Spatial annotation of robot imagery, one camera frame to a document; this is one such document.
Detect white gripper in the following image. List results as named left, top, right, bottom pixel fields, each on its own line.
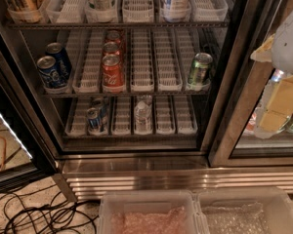
left=250, top=11, right=293, bottom=133

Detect clear water bottle front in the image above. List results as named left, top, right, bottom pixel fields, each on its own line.
left=135, top=101, right=152, bottom=135

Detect clear water bottle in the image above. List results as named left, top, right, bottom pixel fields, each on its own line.
left=135, top=101, right=152, bottom=135
left=137, top=95, right=152, bottom=105

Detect clear water bottle rear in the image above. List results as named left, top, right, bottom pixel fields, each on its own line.
left=137, top=95, right=152, bottom=105

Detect stainless steel fridge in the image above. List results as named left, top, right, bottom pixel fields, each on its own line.
left=0, top=0, right=293, bottom=201

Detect open fridge glass door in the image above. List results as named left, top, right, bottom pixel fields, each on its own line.
left=0, top=52, right=55, bottom=193

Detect green soda can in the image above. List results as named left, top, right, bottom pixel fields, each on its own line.
left=188, top=53, right=213, bottom=87

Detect right clear plastic bin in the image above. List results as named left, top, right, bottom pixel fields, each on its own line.
left=197, top=187, right=293, bottom=234

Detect clear plastic bin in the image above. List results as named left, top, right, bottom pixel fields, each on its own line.
left=98, top=190, right=203, bottom=234
left=197, top=187, right=293, bottom=234

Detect red coca-cola can front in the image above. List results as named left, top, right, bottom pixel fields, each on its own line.
left=102, top=55, right=123, bottom=88

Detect red coca-cola can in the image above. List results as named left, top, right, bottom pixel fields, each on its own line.
left=105, top=30, right=123, bottom=46
left=103, top=42, right=121, bottom=57
left=102, top=55, right=123, bottom=88

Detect red coca-cola can middle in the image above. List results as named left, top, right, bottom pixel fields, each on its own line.
left=103, top=42, right=121, bottom=57

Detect red coca-cola can rear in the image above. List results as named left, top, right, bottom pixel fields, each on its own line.
left=105, top=30, right=123, bottom=46

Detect left clear plastic bin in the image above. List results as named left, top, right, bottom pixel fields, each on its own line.
left=98, top=190, right=203, bottom=234

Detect blue can bottom rear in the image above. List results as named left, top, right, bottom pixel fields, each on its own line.
left=91, top=97, right=108, bottom=124

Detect blue can bottom front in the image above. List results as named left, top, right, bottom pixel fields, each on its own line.
left=87, top=107, right=102, bottom=132

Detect blue pepsi can rear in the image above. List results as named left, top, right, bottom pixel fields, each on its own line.
left=46, top=42, right=71, bottom=80

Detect blue pepsi can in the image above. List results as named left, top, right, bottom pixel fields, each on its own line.
left=46, top=42, right=71, bottom=80
left=37, top=56, right=66, bottom=89

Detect blue pepsi can front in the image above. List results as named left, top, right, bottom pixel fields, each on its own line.
left=37, top=56, right=66, bottom=89

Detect black floor cables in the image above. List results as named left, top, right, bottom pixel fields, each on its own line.
left=0, top=182, right=99, bottom=234

